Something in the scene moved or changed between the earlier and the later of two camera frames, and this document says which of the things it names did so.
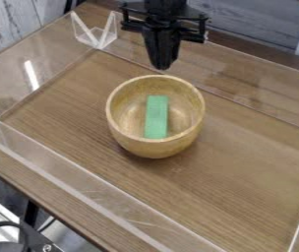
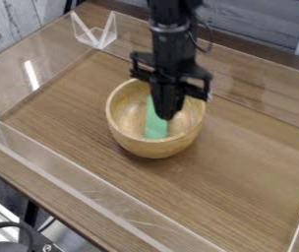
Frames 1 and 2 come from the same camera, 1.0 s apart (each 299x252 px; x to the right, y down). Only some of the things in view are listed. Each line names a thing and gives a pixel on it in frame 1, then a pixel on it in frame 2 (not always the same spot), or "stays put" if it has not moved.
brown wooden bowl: [124, 112] stays put
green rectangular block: [156, 116] stays put
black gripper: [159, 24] → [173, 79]
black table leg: [32, 214] stays put
